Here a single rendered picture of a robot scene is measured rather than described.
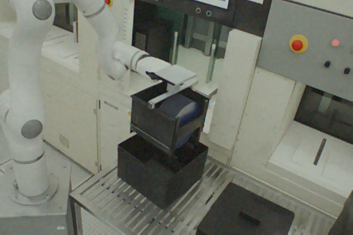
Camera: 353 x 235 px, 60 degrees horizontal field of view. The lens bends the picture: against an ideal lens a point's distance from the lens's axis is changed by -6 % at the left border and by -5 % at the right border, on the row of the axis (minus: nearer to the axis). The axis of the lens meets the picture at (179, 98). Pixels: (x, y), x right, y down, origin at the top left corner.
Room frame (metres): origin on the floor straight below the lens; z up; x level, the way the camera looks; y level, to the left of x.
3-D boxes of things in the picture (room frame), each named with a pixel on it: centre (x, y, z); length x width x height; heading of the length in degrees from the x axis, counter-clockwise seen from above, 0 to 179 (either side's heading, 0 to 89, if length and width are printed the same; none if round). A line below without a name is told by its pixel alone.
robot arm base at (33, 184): (0.84, 0.53, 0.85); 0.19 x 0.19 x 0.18
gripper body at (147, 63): (1.08, 0.12, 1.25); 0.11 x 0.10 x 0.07; 56
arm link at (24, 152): (0.87, 0.56, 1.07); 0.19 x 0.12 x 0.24; 46
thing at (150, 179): (1.02, 0.04, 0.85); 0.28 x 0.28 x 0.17; 56
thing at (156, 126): (1.02, 0.03, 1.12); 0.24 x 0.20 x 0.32; 146
